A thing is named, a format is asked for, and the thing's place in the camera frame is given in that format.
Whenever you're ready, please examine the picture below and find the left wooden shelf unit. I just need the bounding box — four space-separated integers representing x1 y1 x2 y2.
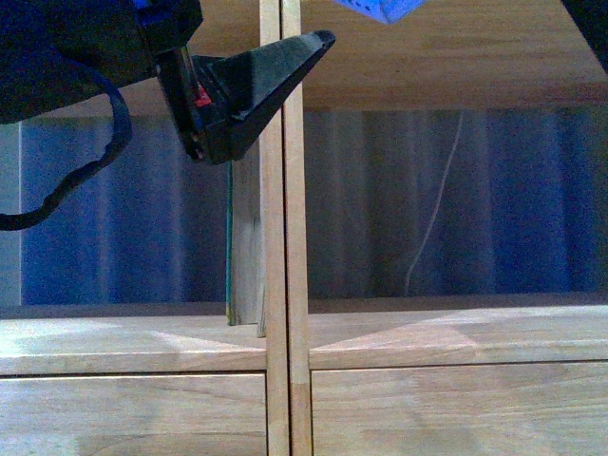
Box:
0 0 291 456

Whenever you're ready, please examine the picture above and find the wooden shelf unit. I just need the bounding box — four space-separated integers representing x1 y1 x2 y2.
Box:
280 1 607 455
0 0 291 456

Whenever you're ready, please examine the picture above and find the right wooden shelf unit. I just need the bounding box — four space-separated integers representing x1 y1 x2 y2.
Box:
280 1 607 455

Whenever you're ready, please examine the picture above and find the blue curtain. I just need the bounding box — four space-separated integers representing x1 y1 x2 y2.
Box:
20 108 607 306

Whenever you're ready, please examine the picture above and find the black cable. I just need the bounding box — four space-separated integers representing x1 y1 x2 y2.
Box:
0 61 133 232

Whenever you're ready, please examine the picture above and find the thin green book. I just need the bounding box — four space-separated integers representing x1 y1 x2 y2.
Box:
225 162 234 326

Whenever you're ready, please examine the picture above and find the blue object at top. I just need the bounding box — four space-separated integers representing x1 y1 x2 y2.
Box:
335 0 426 25

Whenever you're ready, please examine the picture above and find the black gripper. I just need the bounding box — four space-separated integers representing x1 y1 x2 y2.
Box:
1 1 336 165

